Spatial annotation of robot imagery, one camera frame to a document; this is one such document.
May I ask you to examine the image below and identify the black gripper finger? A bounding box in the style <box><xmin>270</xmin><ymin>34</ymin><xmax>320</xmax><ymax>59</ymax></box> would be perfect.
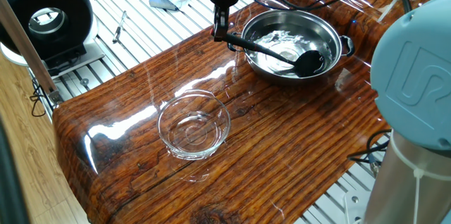
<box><xmin>212</xmin><ymin>6</ymin><xmax>223</xmax><ymax>42</ymax></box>
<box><xmin>220</xmin><ymin>7</ymin><xmax>230</xmax><ymax>42</ymax></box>

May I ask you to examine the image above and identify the black ladle with red accents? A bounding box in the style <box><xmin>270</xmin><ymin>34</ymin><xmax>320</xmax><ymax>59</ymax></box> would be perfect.
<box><xmin>211</xmin><ymin>28</ymin><xmax>326</xmax><ymax>78</ymax></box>

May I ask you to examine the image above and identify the clear glass bowl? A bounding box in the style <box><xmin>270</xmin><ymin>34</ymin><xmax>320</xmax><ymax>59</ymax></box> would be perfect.
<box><xmin>156</xmin><ymin>89</ymin><xmax>232</xmax><ymax>161</ymax></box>

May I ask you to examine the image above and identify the small screwdriver tool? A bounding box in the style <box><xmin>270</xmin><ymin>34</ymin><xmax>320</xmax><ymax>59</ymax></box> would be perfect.
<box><xmin>112</xmin><ymin>10</ymin><xmax>128</xmax><ymax>44</ymax></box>

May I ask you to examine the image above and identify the glossy wood grain table mat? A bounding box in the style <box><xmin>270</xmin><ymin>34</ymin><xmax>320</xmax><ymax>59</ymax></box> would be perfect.
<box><xmin>51</xmin><ymin>0</ymin><xmax>429</xmax><ymax>224</ymax></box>

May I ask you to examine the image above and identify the brown wooden beam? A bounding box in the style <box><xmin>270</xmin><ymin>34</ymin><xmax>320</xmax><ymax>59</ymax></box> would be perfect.
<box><xmin>0</xmin><ymin>0</ymin><xmax>64</xmax><ymax>107</ymax></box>

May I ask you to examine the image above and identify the white zip tie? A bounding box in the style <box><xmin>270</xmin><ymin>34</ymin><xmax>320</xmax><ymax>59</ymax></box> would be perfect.
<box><xmin>389</xmin><ymin>130</ymin><xmax>451</xmax><ymax>224</ymax></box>

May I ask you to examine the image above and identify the steel pan with black handles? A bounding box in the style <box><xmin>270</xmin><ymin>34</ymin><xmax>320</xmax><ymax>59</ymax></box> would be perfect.
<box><xmin>227</xmin><ymin>8</ymin><xmax>356</xmax><ymax>85</ymax></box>

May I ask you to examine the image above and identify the black base cable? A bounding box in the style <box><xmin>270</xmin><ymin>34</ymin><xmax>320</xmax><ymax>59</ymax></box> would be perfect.
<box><xmin>347</xmin><ymin>129</ymin><xmax>392</xmax><ymax>163</ymax></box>

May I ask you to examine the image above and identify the black ring light on stand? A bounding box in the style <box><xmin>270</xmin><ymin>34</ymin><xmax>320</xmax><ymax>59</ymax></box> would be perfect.
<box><xmin>0</xmin><ymin>0</ymin><xmax>106</xmax><ymax>79</ymax></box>

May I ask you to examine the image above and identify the thin black cable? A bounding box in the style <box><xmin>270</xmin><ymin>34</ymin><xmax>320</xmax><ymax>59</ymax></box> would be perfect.
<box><xmin>29</xmin><ymin>77</ymin><xmax>49</xmax><ymax>118</ymax></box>

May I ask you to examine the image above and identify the metal cable connector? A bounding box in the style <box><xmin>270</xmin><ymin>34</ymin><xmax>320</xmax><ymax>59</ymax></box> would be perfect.
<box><xmin>368</xmin><ymin>153</ymin><xmax>380</xmax><ymax>178</ymax></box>

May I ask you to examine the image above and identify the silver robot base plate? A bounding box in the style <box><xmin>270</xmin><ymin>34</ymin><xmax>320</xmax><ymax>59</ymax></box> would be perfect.
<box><xmin>343</xmin><ymin>190</ymin><xmax>371</xmax><ymax>224</ymax></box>

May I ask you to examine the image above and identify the dark foreground frame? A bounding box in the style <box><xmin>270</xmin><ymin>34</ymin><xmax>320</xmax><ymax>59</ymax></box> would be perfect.
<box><xmin>0</xmin><ymin>116</ymin><xmax>30</xmax><ymax>224</ymax></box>

